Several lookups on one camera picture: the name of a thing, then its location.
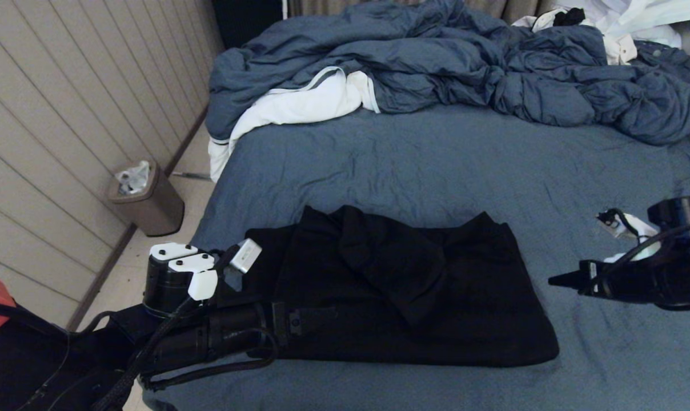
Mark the grey metal rod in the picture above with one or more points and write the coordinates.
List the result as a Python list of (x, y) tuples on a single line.
[(191, 173)]

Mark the blue denim garment with buttons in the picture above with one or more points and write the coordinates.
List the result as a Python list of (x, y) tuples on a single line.
[(670, 57)]

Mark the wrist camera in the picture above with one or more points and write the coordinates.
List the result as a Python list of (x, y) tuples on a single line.
[(659, 228), (191, 274)]

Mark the cream garment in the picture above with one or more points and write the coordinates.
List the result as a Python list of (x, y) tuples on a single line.
[(622, 51)]

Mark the beige curtain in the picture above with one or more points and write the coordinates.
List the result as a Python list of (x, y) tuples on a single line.
[(510, 8)]

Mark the blue bed sheet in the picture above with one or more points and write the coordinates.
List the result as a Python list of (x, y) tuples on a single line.
[(436, 165)]

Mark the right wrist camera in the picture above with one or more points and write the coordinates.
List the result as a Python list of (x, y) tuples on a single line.
[(659, 228)]

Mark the rumpled blue duvet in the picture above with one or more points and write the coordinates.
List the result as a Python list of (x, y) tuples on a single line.
[(436, 57)]

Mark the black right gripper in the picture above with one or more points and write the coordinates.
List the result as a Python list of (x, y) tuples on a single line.
[(648, 279)]

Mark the brown trash bin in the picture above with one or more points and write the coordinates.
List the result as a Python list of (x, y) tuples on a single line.
[(156, 205)]

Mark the black zip hoodie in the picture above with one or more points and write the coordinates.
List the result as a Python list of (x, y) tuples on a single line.
[(408, 285)]

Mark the small black garment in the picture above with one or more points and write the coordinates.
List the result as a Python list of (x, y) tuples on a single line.
[(570, 16)]

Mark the white clothes pile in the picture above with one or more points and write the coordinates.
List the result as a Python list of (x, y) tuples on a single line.
[(593, 8)]

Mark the white plastic bin liner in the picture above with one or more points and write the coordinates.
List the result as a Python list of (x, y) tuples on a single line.
[(132, 178)]

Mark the black furniture piece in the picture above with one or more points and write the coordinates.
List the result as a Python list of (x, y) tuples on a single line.
[(248, 17)]

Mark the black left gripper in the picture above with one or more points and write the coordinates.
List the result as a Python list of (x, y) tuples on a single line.
[(213, 337)]

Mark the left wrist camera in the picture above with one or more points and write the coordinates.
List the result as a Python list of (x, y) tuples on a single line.
[(191, 274)]

